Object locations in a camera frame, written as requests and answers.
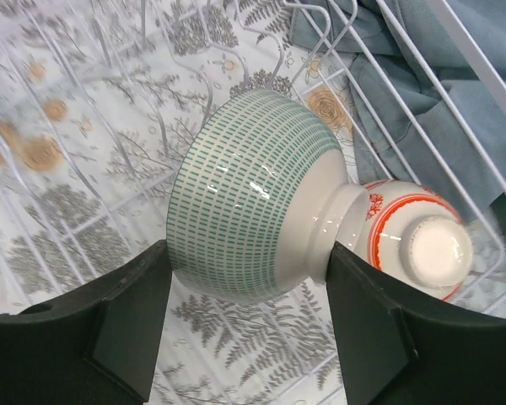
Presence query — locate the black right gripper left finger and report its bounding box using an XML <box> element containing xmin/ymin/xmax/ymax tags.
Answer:
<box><xmin>0</xmin><ymin>240</ymin><xmax>172</xmax><ymax>404</ymax></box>

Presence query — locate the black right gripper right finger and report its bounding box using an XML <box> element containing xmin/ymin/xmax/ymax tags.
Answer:
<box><xmin>326</xmin><ymin>243</ymin><xmax>506</xmax><ymax>405</ymax></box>

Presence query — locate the orange white floral bowl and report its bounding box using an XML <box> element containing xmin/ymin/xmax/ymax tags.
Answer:
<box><xmin>341</xmin><ymin>179</ymin><xmax>476</xmax><ymax>303</ymax></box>

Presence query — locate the pale green bowl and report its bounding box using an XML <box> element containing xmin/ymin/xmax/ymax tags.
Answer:
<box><xmin>166</xmin><ymin>89</ymin><xmax>369</xmax><ymax>303</ymax></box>

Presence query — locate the floral patterned table mat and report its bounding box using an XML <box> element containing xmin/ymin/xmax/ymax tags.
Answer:
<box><xmin>0</xmin><ymin>0</ymin><xmax>506</xmax><ymax>405</ymax></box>

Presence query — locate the light blue cloth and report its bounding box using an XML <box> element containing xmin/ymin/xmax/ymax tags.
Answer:
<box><xmin>290</xmin><ymin>0</ymin><xmax>506</xmax><ymax>222</ymax></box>

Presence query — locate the white wire dish rack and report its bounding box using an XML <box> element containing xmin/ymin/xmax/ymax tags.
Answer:
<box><xmin>0</xmin><ymin>0</ymin><xmax>506</xmax><ymax>405</ymax></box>

